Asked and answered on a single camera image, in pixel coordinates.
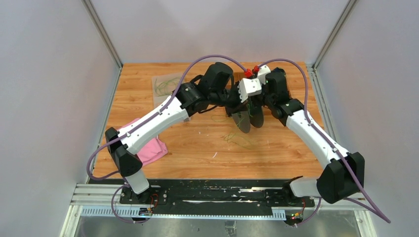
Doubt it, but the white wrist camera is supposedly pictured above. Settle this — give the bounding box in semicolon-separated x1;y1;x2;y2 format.
253;65;271;85
238;69;262;103

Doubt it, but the clear plastic box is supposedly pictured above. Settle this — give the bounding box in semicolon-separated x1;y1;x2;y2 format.
151;72;183;108

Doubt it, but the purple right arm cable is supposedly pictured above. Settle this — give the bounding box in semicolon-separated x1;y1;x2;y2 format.
258;59;392;226

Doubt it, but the green wire in box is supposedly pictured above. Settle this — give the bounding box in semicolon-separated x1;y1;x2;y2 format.
154;77;182;96

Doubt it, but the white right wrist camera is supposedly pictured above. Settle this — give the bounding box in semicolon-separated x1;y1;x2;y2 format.
253;65;271;85

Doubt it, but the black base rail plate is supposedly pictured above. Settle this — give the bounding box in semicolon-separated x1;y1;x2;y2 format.
88;178;320;220

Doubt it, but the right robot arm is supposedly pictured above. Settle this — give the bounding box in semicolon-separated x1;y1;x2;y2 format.
256;69;365;206

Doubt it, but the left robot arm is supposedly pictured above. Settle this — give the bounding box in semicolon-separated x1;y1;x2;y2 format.
105;62;260;204

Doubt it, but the pink folded cloth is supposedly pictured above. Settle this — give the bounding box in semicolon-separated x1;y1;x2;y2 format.
136;136;168;166

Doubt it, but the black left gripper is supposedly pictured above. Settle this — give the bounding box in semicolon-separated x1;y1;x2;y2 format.
210;81;251;118

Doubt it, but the aluminium frame post right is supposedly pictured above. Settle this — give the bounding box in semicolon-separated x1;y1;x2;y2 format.
306;0;358;140

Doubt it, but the aluminium frame post left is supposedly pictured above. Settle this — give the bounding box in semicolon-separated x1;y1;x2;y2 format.
81;0;123;71

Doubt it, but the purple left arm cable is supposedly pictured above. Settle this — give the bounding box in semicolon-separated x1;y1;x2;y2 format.
86;54;248;225

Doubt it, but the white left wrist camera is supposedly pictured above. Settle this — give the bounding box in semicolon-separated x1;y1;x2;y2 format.
238;69;262;103

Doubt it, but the green wire bundle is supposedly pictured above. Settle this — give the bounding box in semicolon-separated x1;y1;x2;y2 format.
211;101;262;151

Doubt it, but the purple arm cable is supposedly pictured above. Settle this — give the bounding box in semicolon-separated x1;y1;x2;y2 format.
258;59;392;226
86;54;248;225

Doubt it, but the aluminium frame post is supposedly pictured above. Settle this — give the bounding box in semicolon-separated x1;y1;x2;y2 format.
81;0;123;71
306;0;358;140

